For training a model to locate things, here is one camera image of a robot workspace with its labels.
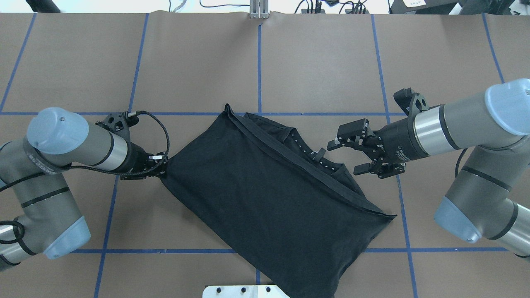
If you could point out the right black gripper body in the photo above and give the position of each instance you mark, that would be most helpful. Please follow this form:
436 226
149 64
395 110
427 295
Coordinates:
396 142

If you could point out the black graphic t-shirt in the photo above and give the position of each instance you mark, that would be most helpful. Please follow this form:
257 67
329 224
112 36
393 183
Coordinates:
296 216

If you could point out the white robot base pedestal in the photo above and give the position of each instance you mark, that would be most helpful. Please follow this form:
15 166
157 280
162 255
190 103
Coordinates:
243 291

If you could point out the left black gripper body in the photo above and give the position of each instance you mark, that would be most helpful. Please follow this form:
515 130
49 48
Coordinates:
138 159

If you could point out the aluminium frame post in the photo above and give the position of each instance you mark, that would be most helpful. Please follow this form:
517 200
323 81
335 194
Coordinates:
259 9

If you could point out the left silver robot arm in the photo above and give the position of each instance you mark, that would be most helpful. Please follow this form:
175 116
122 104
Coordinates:
57 141

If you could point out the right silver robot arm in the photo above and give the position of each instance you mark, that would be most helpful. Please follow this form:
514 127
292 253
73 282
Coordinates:
493 123

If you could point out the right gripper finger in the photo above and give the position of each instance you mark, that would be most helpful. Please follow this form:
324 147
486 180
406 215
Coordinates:
351 135
382 171

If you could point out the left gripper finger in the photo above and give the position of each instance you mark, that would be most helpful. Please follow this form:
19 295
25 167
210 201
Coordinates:
141 176
158 161

